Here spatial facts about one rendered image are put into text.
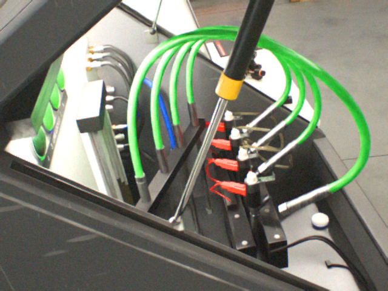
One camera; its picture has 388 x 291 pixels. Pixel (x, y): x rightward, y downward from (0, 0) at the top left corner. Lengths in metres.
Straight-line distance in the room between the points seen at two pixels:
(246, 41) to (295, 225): 0.83
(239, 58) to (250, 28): 0.03
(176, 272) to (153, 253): 0.04
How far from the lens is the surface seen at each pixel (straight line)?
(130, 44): 1.04
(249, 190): 0.86
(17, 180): 0.41
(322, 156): 1.18
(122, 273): 0.47
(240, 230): 0.93
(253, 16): 0.36
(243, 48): 0.37
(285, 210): 0.77
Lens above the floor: 1.63
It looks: 33 degrees down
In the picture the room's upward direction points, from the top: 10 degrees counter-clockwise
